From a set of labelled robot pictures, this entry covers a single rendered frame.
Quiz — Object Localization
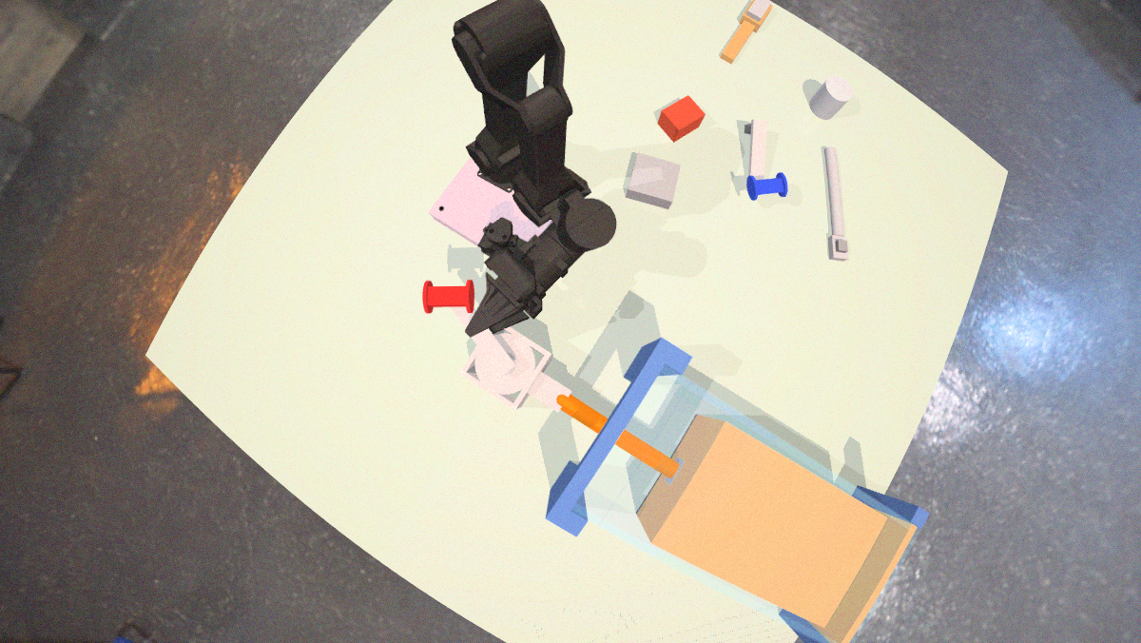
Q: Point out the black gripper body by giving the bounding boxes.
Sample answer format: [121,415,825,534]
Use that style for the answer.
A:
[484,231,573,319]

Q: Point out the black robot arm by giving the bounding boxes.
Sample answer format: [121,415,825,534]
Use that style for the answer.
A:
[452,0,617,263]

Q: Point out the grey cylinder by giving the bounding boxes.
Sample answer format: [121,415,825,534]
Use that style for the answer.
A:
[809,75,852,120]

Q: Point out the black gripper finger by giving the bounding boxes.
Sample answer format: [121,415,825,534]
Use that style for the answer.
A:
[489,311,529,334]
[466,272,524,337]

